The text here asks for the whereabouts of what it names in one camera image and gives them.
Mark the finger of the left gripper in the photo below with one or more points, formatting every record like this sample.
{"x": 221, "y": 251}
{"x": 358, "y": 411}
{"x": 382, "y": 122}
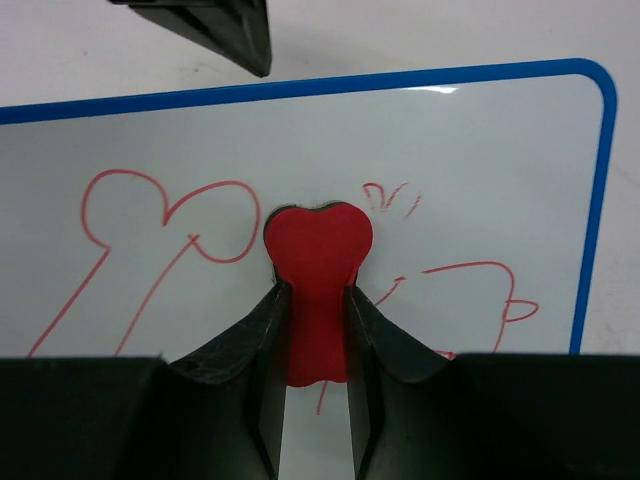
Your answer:
{"x": 237, "y": 30}

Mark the red whiteboard eraser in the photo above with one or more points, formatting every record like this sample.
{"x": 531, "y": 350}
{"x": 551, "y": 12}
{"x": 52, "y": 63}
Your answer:
{"x": 318, "y": 252}

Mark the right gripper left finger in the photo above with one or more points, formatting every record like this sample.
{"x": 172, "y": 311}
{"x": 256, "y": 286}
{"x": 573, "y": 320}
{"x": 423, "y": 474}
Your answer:
{"x": 216, "y": 413}

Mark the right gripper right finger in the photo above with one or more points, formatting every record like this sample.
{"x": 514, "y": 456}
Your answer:
{"x": 417, "y": 415}

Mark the blue framed whiteboard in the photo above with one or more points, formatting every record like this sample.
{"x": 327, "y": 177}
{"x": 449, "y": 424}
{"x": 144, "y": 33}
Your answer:
{"x": 174, "y": 265}

